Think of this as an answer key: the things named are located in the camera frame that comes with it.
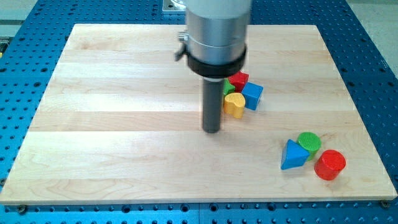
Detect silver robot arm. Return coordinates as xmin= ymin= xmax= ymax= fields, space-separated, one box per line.
xmin=174 ymin=0 xmax=252 ymax=79

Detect blue triangle block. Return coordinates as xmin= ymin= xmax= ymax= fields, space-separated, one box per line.
xmin=280 ymin=139 xmax=310 ymax=170

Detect green star block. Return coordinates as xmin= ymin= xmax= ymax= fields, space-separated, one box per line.
xmin=223 ymin=78 xmax=235 ymax=96

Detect yellow heart block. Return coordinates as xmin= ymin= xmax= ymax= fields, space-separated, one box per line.
xmin=223 ymin=93 xmax=246 ymax=118

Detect green cylinder block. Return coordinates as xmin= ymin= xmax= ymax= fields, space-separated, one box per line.
xmin=297 ymin=132 xmax=322 ymax=161

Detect light wooden board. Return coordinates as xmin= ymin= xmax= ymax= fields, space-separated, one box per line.
xmin=1 ymin=24 xmax=397 ymax=205

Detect red cylinder block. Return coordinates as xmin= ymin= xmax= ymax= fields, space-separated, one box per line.
xmin=314 ymin=149 xmax=346 ymax=180

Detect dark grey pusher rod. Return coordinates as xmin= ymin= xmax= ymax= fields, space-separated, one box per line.
xmin=202 ymin=78 xmax=224 ymax=133

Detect silver robot mounting plate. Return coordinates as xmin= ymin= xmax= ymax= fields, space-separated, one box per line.
xmin=162 ymin=0 xmax=186 ymax=14

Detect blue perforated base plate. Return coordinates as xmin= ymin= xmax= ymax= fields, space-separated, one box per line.
xmin=1 ymin=1 xmax=397 ymax=223

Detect red pentagon block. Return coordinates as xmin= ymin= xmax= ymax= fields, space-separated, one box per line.
xmin=228 ymin=72 xmax=249 ymax=93

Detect blue cube block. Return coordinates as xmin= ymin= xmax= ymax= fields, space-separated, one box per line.
xmin=241 ymin=82 xmax=264 ymax=110

